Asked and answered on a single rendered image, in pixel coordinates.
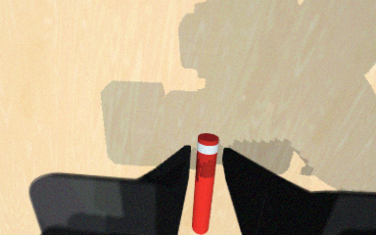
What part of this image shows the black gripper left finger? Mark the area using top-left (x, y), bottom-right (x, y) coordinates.
top-left (28, 145), bottom-right (191, 235)

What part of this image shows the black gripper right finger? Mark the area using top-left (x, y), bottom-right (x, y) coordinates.
top-left (222, 148), bottom-right (376, 235)

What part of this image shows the dark red peg with grey band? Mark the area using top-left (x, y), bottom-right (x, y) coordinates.
top-left (192, 133), bottom-right (219, 235)

